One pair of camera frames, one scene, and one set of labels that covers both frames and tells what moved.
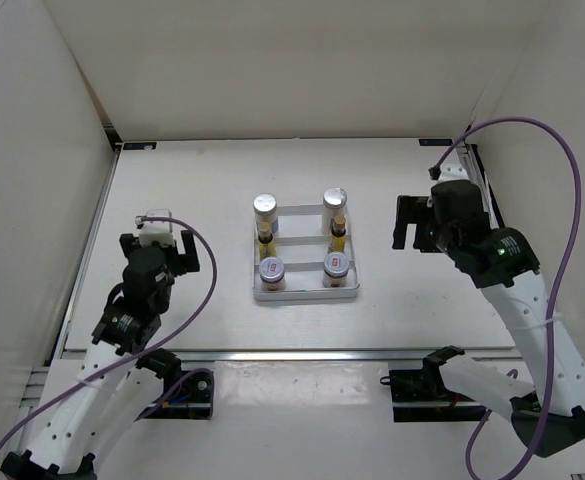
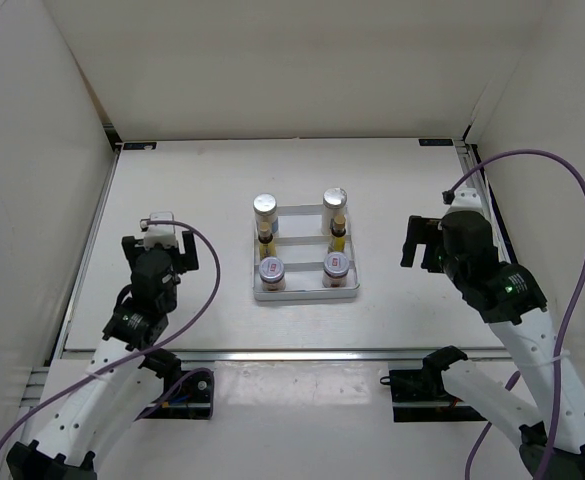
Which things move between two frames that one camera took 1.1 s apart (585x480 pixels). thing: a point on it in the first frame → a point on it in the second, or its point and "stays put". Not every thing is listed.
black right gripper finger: x=414 y=210 → x=424 y=231
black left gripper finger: x=188 y=262 stays put
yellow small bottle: x=337 y=227 stays put
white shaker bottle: x=334 y=205 stays put
